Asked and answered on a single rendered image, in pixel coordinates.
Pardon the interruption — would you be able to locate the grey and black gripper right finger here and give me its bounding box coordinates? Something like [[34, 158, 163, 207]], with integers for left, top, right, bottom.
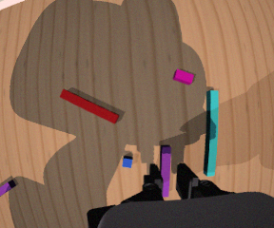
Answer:
[[176, 163, 235, 200]]

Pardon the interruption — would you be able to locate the small magenta block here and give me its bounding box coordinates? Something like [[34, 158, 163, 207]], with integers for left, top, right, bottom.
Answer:
[[173, 69, 194, 85]]

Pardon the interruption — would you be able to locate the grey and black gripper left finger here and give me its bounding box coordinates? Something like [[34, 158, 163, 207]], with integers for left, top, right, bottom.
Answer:
[[87, 163, 164, 228]]

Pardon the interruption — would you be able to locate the turquoise rod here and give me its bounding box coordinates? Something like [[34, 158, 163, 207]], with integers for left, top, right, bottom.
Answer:
[[204, 90, 219, 177]]

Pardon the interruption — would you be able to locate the purple rod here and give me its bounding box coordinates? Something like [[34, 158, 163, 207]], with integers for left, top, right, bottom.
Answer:
[[160, 145, 171, 197], [0, 180, 16, 197]]

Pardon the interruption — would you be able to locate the small blue cube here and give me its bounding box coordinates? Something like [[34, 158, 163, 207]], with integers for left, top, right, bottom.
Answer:
[[122, 156, 133, 168]]

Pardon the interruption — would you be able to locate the red rod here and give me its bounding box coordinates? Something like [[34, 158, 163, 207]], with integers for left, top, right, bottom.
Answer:
[[60, 89, 119, 124]]

